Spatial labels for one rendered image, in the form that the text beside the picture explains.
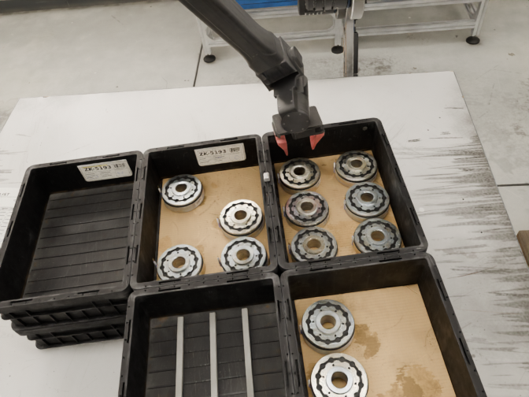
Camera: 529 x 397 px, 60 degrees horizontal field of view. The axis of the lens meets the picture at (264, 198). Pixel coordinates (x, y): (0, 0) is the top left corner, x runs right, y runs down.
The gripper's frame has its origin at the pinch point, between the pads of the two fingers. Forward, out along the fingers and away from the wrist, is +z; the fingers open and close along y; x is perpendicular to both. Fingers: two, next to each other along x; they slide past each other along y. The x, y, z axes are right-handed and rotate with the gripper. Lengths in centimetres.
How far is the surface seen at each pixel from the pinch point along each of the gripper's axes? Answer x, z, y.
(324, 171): 1.2, 11.7, 6.4
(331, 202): -9.0, 11.5, 5.3
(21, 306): -25, 1, -63
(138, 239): -15.3, 0.6, -39.3
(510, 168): 49, 97, 110
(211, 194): 1.7, 11.1, -23.4
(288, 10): 175, 67, 33
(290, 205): -9.6, 8.5, -5.1
